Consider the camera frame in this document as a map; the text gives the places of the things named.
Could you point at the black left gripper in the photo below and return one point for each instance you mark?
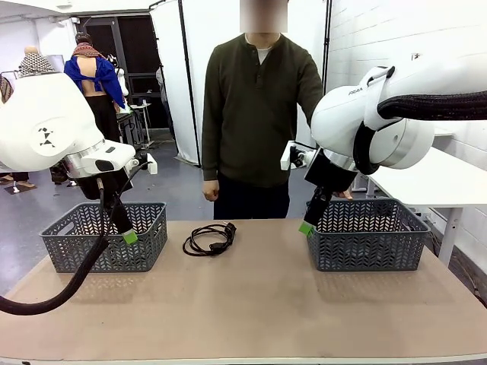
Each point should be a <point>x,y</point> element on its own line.
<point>102,188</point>

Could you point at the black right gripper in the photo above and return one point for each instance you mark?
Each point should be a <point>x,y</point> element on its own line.
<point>329,175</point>

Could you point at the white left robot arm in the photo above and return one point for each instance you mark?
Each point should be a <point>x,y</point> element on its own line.
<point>38,114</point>

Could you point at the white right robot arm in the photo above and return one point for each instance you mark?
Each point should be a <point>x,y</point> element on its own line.
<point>335,121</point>

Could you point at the person's right forearm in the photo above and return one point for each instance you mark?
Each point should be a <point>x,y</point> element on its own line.
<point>210,159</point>

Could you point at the person's left forearm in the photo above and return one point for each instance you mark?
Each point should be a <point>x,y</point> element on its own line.
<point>312,102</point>

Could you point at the person's left hand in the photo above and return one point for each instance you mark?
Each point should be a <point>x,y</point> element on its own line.
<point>344,194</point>

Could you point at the person's right hand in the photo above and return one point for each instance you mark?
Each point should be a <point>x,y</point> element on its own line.
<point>211,190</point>

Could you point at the grey plastic lattice basket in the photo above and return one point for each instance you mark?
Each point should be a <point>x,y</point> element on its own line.
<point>365,251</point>
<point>144,251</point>

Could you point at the white background desk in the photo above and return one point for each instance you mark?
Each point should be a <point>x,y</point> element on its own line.
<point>133,114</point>

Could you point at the large white table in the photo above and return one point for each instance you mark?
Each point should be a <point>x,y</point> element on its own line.
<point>418,178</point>

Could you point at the person in green henley shirt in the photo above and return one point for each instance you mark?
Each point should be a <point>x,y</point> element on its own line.
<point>258,114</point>

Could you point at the background person in grey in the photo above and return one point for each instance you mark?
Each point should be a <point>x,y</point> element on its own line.
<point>161,87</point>

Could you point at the mannequin with blue shirt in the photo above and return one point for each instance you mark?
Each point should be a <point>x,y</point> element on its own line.
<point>95,83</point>

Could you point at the white and black figure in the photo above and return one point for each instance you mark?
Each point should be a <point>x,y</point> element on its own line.
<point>118,76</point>

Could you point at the small white table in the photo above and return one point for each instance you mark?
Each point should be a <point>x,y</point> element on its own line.
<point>443,132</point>

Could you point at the black light stand pole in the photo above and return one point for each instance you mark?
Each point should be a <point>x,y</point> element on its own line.
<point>326,45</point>

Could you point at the mannequin with cream sweater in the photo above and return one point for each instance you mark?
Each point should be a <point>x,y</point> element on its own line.
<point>34,64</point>

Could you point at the white backdrop panel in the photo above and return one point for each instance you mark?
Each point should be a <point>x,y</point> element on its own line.
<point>224,23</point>

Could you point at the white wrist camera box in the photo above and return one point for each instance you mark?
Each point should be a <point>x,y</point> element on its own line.
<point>287,156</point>
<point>152,165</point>

